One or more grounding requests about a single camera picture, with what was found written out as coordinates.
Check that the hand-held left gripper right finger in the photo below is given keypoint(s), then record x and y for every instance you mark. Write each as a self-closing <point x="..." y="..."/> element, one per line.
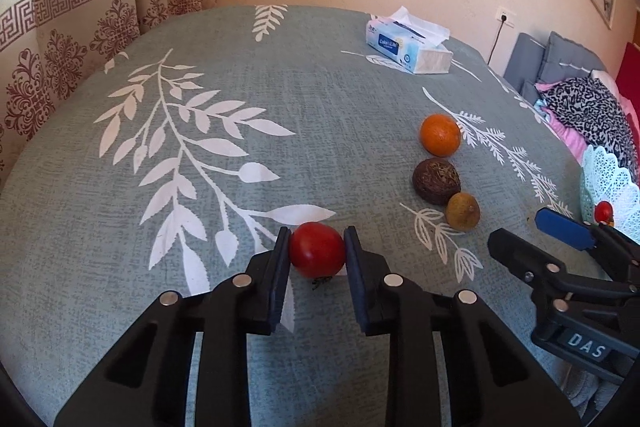
<point x="357" y="292"/>

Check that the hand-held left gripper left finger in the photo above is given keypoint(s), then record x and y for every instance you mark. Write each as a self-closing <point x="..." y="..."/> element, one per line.
<point x="277" y="292"/>

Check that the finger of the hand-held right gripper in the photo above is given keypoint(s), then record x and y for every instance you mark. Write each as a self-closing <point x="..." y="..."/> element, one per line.
<point x="562" y="228"/>
<point x="525" y="257"/>

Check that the red tomato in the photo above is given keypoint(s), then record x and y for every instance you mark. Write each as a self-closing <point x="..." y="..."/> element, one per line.
<point x="317" y="252"/>
<point x="604" y="211"/>

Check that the light blue lattice basket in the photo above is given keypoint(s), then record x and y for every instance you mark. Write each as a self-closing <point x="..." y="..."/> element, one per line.
<point x="607" y="177"/>

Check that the brown-green kiwi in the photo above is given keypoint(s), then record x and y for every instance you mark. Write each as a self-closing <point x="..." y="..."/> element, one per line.
<point x="462" y="211"/>

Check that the teal leaf-print tablecloth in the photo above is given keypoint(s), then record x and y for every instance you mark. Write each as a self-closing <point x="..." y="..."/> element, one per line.
<point x="225" y="207"/>

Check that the dark brown wrinkled fruit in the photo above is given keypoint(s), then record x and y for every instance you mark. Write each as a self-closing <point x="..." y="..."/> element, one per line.
<point x="436" y="181"/>

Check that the leopard print cloth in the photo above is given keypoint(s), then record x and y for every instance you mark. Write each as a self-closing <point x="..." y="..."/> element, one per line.
<point x="590" y="112"/>

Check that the small round orange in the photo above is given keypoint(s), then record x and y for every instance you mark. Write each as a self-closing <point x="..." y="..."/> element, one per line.
<point x="440" y="134"/>

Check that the red cloth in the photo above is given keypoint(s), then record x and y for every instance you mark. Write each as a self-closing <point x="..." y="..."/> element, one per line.
<point x="630" y="77"/>

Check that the grey cushion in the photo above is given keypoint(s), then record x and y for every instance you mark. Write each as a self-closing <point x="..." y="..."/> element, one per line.
<point x="570" y="57"/>

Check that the grey headboard panel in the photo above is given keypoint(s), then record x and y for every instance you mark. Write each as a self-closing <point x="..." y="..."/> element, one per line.
<point x="525" y="57"/>

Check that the tissue pack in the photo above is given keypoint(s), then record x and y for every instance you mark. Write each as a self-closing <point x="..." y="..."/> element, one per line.
<point x="407" y="47"/>

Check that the beige patterned curtain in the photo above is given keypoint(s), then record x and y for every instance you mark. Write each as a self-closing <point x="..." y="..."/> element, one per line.
<point x="75" y="32"/>

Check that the white wall outlet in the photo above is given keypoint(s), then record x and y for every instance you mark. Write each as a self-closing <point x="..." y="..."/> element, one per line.
<point x="505" y="16"/>

